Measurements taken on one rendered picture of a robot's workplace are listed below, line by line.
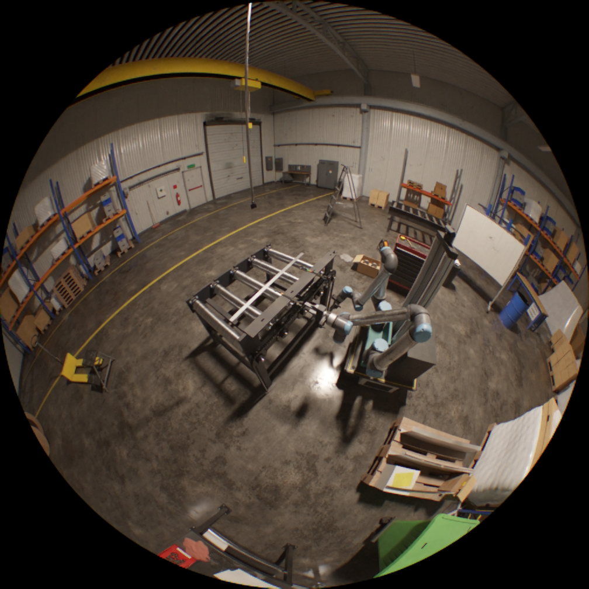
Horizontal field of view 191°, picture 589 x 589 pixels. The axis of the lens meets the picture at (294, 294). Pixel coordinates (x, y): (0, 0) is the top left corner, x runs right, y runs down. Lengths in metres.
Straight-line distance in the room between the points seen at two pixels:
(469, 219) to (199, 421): 6.30
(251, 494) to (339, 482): 0.92
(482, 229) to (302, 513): 5.86
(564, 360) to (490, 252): 4.91
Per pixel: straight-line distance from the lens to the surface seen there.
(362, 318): 1.26
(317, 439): 2.12
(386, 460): 2.09
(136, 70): 7.31
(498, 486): 2.89
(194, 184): 10.50
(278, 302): 1.28
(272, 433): 2.12
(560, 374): 8.07
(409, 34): 9.48
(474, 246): 5.21
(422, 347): 1.82
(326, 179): 11.58
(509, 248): 5.19
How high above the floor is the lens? 2.11
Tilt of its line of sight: 45 degrees down
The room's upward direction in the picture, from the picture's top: straight up
